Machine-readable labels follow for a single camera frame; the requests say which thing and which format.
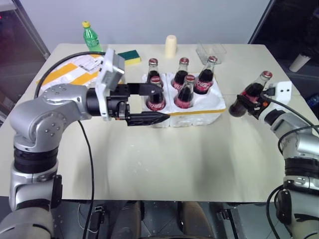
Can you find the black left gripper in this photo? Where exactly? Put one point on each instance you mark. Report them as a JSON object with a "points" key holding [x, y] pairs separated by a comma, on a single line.
{"points": [[115, 105]]}

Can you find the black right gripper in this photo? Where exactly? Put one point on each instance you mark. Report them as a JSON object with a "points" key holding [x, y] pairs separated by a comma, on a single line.
{"points": [[261, 105]]}

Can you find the glass cola bottle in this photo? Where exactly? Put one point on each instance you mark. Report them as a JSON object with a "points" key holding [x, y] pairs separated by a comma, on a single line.
{"points": [[238, 108], [155, 103], [152, 72], [204, 83], [184, 98], [180, 77]]}

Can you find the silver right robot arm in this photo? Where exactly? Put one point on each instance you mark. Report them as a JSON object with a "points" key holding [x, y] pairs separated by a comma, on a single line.
{"points": [[306, 145]]}

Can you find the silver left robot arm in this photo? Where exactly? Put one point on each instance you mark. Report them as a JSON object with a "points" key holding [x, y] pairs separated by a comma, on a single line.
{"points": [[37, 117]]}

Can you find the white foam crate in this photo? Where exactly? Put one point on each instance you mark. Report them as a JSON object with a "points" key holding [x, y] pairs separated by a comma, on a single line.
{"points": [[199, 112]]}

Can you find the white box with yellow tape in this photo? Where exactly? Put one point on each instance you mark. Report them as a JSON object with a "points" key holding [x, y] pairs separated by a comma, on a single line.
{"points": [[67, 74]]}

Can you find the green and yellow sponge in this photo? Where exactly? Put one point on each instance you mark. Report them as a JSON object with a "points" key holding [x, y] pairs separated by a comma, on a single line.
{"points": [[129, 57]]}

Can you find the cream cylinder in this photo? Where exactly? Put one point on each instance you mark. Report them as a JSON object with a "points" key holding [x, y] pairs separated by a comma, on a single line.
{"points": [[171, 47]]}

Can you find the white paper cup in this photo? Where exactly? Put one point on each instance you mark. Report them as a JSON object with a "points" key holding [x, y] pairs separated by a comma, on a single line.
{"points": [[299, 62]]}

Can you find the clear plastic container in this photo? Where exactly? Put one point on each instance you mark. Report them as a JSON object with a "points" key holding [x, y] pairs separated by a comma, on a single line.
{"points": [[211, 51]]}

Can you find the green bottle with yellow cap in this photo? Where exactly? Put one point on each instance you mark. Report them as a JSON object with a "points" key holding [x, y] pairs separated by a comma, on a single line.
{"points": [[92, 39]]}

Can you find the black device under table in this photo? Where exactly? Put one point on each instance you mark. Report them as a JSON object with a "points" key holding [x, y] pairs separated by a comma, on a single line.
{"points": [[96, 217]]}

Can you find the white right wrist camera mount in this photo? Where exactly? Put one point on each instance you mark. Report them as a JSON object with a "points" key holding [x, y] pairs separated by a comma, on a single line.
{"points": [[282, 90]]}

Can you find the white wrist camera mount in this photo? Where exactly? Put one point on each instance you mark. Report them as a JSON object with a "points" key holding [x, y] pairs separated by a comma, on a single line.
{"points": [[109, 72], [282, 90]]}

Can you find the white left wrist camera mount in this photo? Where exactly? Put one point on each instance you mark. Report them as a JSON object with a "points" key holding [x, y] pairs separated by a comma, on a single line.
{"points": [[109, 72]]}

